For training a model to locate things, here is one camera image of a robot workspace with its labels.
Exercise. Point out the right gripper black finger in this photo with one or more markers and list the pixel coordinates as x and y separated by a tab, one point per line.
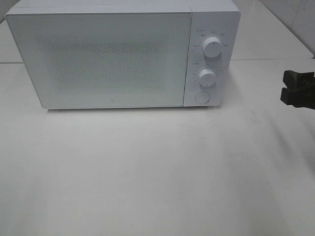
299	81
304	98

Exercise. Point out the round white door button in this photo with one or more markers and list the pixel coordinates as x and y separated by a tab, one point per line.
202	97

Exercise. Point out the upper white power knob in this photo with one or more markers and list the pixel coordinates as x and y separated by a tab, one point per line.
212	47

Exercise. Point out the white timer knob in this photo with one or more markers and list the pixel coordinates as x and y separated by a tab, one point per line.
206	77

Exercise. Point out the white microwave oven body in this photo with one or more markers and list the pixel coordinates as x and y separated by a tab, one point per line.
208	18

